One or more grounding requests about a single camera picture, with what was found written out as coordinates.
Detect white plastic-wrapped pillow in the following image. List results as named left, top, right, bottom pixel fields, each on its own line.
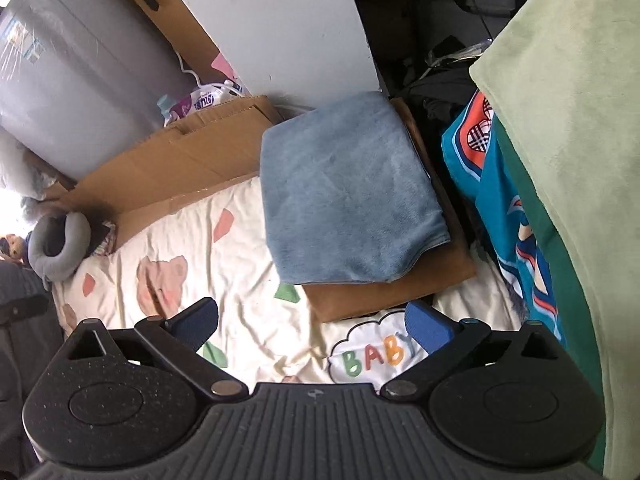
left=0, top=135, right=62, bottom=202

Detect black clothes pile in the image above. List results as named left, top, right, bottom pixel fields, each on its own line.
left=395, top=67, right=482, bottom=127

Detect pink card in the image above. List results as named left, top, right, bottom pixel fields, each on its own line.
left=210, top=52, right=237, bottom=82

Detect light green towel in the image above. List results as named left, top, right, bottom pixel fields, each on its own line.
left=469, top=0, right=640, bottom=480

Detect grey plastic-wrapped roll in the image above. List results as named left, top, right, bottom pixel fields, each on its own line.
left=0, top=0, right=202, bottom=182

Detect dark grey quilt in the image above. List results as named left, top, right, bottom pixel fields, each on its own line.
left=0, top=260, right=67, bottom=480

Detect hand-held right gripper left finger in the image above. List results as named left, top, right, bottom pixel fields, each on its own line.
left=67, top=297, right=249, bottom=402

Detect cream bear print bed sheet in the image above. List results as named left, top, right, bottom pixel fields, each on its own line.
left=50, top=175, right=527, bottom=387

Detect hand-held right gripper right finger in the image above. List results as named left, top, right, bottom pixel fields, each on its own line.
left=380, top=301, right=567, bottom=402

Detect blue cap detergent bottle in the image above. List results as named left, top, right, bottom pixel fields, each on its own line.
left=156, top=95, right=177, bottom=127

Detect white cable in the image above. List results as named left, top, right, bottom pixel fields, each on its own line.
left=175, top=51, right=207, bottom=87

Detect upright cardboard box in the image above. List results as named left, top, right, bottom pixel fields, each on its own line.
left=82, top=0, right=237, bottom=88

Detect dark green garment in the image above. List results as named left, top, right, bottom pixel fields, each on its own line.
left=492, top=120, right=609, bottom=472

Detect white purple refill pouch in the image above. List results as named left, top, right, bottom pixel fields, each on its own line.
left=170, top=80, right=252, bottom=123

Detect small patterned cloth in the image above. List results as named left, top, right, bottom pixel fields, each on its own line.
left=90, top=220, right=119, bottom=259

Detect brown folded cloth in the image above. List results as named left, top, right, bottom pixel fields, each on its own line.
left=302, top=97, right=479, bottom=324

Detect flat brown cardboard sheet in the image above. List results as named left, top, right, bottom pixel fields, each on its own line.
left=52, top=95, right=287, bottom=257

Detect grey neck pillow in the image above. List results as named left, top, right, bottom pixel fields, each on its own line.
left=27, top=210, right=93, bottom=292

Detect brown plush toy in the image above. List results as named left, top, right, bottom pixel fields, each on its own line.
left=0, top=232, right=34, bottom=267

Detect grey suitcase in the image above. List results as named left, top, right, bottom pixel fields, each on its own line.
left=415, top=0, right=539, bottom=57

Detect light blue denim jeans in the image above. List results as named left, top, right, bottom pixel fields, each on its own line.
left=260, top=92, right=452, bottom=287

